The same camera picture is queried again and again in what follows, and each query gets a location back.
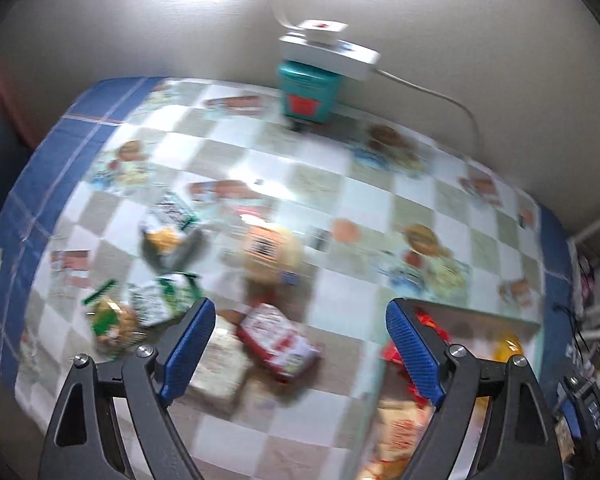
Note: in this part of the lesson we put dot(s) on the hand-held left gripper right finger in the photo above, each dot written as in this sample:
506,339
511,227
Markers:
412,355

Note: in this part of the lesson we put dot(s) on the reddish brown board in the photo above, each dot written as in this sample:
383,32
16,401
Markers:
5,95

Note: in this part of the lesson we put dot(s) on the white power strip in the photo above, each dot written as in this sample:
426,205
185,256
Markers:
330,57

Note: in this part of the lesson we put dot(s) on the orange roll cake packet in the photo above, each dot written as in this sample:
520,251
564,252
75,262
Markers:
397,430

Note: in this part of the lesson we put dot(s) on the dark green chip packet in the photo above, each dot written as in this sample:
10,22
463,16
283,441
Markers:
167,230

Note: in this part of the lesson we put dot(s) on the green edged white box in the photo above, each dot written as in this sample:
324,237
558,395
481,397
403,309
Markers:
480,320

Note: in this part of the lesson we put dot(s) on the white gooseneck lamp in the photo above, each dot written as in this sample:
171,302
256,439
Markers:
322,30

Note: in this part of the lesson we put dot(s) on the green zigzag edged nut packet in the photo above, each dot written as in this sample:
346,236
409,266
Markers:
112,320

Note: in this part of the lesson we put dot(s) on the clear bun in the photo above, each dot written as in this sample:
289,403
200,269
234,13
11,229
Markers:
275,255

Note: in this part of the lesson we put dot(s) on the dark red snack packet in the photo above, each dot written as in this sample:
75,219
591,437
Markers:
275,340

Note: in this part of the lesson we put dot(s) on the yellow snack packet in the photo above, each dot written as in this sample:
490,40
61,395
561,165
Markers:
510,347

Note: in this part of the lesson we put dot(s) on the white green chip packet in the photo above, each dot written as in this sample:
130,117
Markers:
160,300

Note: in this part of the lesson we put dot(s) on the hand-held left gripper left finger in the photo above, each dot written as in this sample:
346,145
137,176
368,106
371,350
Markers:
187,350

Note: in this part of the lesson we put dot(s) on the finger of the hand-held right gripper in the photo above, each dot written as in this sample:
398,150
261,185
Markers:
572,420

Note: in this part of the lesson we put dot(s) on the teal box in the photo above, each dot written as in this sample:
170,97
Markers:
307,92

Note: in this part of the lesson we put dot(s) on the black cabinet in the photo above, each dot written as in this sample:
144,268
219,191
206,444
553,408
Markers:
0,180

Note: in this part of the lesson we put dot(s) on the white snack packet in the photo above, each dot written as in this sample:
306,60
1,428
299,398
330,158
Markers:
220,365

